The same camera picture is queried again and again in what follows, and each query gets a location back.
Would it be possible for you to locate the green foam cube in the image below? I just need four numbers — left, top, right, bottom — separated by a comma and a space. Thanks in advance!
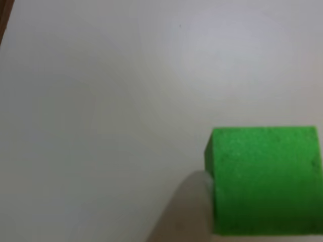
203, 125, 323, 237

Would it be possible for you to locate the brown cardboard panel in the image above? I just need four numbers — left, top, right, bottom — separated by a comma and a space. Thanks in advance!
0, 0, 15, 48

